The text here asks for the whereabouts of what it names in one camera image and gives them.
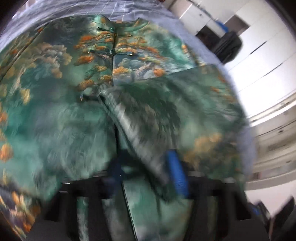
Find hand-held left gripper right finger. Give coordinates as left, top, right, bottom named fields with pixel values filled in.
left=165, top=149, right=251, bottom=241

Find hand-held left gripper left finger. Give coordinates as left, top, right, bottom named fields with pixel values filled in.
left=44, top=149, right=130, bottom=241

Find green printed jacket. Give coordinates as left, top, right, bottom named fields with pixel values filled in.
left=0, top=14, right=250, bottom=241

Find dark blurred object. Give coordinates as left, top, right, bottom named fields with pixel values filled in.
left=251, top=197, right=295, bottom=232

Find black bag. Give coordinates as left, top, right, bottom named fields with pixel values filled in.
left=211, top=31, right=243, bottom=65

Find white wardrobe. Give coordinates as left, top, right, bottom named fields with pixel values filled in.
left=168, top=0, right=296, bottom=123

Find blue checked bed sheet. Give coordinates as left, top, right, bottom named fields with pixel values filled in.
left=0, top=0, right=258, bottom=176

